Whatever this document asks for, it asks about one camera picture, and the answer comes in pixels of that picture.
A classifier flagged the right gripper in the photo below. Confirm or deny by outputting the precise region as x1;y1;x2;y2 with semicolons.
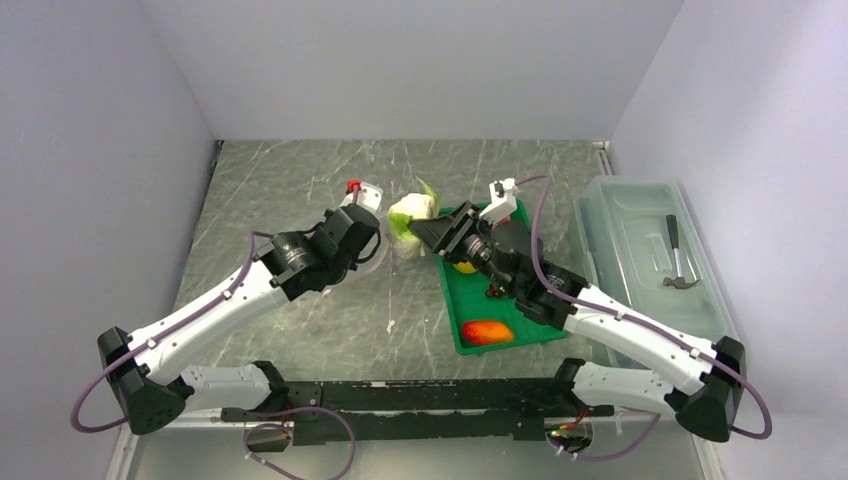
409;200;517;296

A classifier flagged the clear zip top bag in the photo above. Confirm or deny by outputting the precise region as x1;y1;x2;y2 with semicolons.
287;208;390;297

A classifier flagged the green plastic tray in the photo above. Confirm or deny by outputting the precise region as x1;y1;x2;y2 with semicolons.
433;203;571;355

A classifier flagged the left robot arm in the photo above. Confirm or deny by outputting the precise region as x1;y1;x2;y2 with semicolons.
97;204;382;435

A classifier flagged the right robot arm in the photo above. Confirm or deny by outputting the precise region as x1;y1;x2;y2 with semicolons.
409;203;745;443

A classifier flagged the yellow lemon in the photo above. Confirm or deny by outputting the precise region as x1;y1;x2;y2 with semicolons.
454;261;476;275

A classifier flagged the red orange mango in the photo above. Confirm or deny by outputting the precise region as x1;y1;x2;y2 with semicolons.
460;320;515;347

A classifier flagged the clear plastic storage box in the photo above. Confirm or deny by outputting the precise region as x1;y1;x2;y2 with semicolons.
568;176;738;341

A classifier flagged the small hammer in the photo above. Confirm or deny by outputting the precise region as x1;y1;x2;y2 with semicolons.
663;214;698;290

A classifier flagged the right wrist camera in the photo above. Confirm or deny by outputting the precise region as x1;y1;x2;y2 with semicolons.
480;178;517;224

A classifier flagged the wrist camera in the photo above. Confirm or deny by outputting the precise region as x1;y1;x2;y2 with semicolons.
480;178;517;224
340;180;383;215

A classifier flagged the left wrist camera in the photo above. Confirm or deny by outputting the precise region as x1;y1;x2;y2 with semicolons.
340;180;383;215

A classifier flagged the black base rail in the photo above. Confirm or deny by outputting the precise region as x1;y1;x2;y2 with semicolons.
221;377;614;446

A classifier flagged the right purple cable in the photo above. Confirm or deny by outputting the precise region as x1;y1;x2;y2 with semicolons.
515;173;774;463

